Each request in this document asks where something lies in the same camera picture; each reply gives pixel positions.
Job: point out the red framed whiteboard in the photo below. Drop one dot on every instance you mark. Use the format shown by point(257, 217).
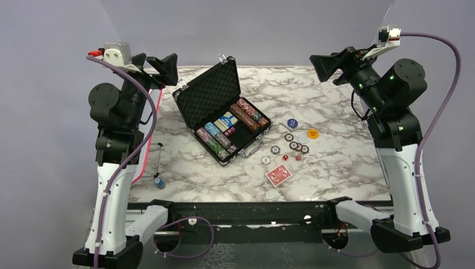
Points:
point(147, 119)

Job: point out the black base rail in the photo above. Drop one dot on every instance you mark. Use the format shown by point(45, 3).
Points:
point(246, 222)

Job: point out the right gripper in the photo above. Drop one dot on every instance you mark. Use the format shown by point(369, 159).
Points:
point(348, 60)

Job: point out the black poker case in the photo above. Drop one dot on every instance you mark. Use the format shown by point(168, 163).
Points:
point(208, 97)

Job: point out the brown 100 chip left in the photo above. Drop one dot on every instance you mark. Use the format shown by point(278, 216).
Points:
point(293, 145)

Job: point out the blue 10 chip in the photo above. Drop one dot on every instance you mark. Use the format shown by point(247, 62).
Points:
point(275, 150)

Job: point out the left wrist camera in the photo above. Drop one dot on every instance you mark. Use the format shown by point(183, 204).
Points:
point(117, 54)

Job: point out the orange dealer button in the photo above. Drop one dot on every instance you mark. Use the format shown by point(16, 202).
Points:
point(312, 134)

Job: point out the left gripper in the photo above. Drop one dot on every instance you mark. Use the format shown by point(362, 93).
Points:
point(167, 68)

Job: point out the red card deck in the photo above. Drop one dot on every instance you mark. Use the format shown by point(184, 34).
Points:
point(278, 175)

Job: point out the blue dealer button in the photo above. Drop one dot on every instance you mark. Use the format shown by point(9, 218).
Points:
point(292, 123)

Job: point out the white grey chip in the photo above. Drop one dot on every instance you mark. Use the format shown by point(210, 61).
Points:
point(266, 160)

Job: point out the blue card deck in case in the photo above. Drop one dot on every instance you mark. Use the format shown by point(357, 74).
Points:
point(226, 121)

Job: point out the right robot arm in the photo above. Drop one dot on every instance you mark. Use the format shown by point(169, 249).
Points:
point(397, 135)

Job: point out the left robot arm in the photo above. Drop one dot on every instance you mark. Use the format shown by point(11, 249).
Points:
point(118, 113)

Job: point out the brown 100 chip upper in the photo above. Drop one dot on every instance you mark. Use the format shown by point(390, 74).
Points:
point(289, 137)

